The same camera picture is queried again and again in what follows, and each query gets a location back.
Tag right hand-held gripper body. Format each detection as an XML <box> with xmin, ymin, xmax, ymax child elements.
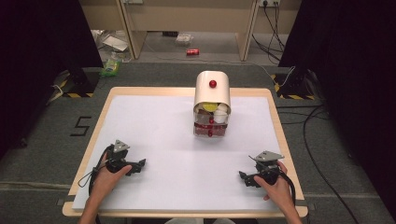
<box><xmin>248</xmin><ymin>150</ymin><xmax>285</xmax><ymax>186</ymax></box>

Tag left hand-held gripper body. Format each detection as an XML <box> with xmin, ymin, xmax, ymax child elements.
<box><xmin>105</xmin><ymin>139</ymin><xmax>134</xmax><ymax>175</ymax></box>

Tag person's left hand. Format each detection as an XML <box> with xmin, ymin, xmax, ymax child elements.
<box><xmin>89</xmin><ymin>163</ymin><xmax>134</xmax><ymax>204</ymax></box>

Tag person's right hand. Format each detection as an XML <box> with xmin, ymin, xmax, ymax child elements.
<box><xmin>253</xmin><ymin>160</ymin><xmax>296</xmax><ymax>216</ymax></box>

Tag wooden table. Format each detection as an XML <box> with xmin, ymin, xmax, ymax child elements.
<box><xmin>62</xmin><ymin>86</ymin><xmax>309</xmax><ymax>218</ymax></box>

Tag white table mat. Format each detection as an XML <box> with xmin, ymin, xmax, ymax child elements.
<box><xmin>72</xmin><ymin>94</ymin><xmax>282</xmax><ymax>214</ymax></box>

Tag clear drawer with red knob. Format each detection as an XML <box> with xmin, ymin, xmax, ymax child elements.
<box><xmin>192</xmin><ymin>122</ymin><xmax>229</xmax><ymax>139</ymax></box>
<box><xmin>193</xmin><ymin>109</ymin><xmax>230</xmax><ymax>126</ymax></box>

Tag white paper cup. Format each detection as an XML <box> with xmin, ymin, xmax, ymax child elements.
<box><xmin>213</xmin><ymin>103</ymin><xmax>230</xmax><ymax>124</ymax></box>

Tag yellow round item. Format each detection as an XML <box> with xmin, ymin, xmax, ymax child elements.
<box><xmin>202</xmin><ymin>102</ymin><xmax>219</xmax><ymax>113</ymax></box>

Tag striped stand base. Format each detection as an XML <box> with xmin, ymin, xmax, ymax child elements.
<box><xmin>58</xmin><ymin>66</ymin><xmax>101</xmax><ymax>99</ymax></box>
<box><xmin>270</xmin><ymin>68</ymin><xmax>319</xmax><ymax>101</ymax></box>

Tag cream storage box with drawers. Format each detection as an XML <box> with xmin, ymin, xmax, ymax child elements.
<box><xmin>192</xmin><ymin>70</ymin><xmax>233</xmax><ymax>139</ymax></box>

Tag green snack packet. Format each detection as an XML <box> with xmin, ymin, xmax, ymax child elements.
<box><xmin>99</xmin><ymin>58</ymin><xmax>123</xmax><ymax>78</ymax></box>

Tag white crumpled papers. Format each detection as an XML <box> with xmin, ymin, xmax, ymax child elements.
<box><xmin>91</xmin><ymin>29</ymin><xmax>130</xmax><ymax>53</ymax></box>

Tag black curtain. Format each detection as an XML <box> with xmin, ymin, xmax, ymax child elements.
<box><xmin>0</xmin><ymin>0</ymin><xmax>105</xmax><ymax>161</ymax></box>
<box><xmin>277</xmin><ymin>0</ymin><xmax>396</xmax><ymax>216</ymax></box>

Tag clear plastic bag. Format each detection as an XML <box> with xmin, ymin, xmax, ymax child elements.
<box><xmin>174</xmin><ymin>33</ymin><xmax>194</xmax><ymax>48</ymax></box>

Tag beige desk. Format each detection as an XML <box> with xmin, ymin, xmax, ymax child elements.
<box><xmin>78</xmin><ymin>0</ymin><xmax>303</xmax><ymax>63</ymax></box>

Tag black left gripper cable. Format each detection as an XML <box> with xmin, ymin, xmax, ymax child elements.
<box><xmin>77</xmin><ymin>145</ymin><xmax>114</xmax><ymax>198</ymax></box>

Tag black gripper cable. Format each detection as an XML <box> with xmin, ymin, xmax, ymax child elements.
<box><xmin>77</xmin><ymin>145</ymin><xmax>114</xmax><ymax>198</ymax></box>
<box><xmin>278</xmin><ymin>170</ymin><xmax>297</xmax><ymax>207</ymax></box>

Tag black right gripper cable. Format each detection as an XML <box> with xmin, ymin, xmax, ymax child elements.
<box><xmin>278</xmin><ymin>170</ymin><xmax>297</xmax><ymax>207</ymax></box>

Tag black floor cable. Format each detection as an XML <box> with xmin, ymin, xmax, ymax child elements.
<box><xmin>276</xmin><ymin>104</ymin><xmax>362</xmax><ymax>224</ymax></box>

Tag black power cables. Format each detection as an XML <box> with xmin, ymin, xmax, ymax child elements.
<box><xmin>251</xmin><ymin>1</ymin><xmax>287</xmax><ymax>63</ymax></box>

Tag white wall socket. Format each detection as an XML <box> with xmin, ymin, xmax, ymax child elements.
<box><xmin>258</xmin><ymin>0</ymin><xmax>281</xmax><ymax>8</ymax></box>

